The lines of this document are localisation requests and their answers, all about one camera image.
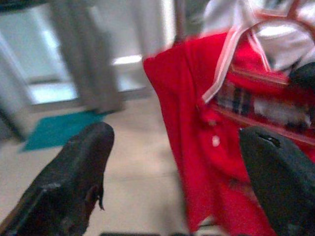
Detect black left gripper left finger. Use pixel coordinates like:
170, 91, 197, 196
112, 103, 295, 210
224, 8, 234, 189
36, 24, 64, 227
0, 121, 115, 236

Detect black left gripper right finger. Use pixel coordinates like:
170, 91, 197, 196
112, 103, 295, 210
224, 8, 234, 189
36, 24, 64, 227
240, 126, 315, 236

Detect teal floor mat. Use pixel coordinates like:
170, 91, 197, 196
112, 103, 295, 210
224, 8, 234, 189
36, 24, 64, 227
21, 110, 111, 152

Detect white framed glass door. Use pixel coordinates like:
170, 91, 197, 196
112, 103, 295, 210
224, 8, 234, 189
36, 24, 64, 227
0, 4, 82, 109

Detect grey curtain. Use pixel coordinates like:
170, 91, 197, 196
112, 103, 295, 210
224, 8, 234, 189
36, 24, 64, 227
50, 0, 124, 114

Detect red polo shirt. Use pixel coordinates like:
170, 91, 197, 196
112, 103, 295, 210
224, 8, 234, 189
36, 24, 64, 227
144, 31, 315, 236

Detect white shirt with striped trim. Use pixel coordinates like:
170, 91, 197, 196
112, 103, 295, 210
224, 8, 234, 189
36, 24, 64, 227
200, 0, 315, 104

